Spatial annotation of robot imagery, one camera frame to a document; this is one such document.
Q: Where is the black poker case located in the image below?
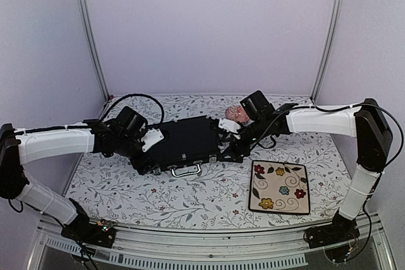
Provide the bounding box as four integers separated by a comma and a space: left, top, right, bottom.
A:
148, 116, 221, 175

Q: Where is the left aluminium frame post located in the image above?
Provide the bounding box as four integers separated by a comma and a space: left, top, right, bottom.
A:
77, 0, 110, 101

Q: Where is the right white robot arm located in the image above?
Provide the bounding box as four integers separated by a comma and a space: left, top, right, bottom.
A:
217, 91, 404, 242

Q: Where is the right aluminium frame post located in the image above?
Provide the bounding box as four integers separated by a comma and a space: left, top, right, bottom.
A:
310, 0, 343, 102

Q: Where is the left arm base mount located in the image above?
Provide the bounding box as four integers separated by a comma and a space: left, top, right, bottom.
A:
61, 216, 116, 249

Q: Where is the aluminium frame post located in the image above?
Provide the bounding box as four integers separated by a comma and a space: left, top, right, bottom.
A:
77, 0, 110, 101
310, 0, 343, 102

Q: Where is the red patterned bowl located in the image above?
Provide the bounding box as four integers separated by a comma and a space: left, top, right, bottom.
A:
225, 106, 250, 123

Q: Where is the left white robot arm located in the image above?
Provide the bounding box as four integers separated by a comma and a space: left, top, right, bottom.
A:
1, 97, 164, 241

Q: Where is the front aluminium rail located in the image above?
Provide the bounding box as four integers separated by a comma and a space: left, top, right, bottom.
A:
27, 213, 399, 269

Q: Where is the floral square plate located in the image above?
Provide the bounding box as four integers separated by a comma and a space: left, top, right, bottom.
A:
247, 160, 311, 215

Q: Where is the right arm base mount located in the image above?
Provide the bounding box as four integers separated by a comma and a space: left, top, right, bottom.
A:
303, 221, 360, 264

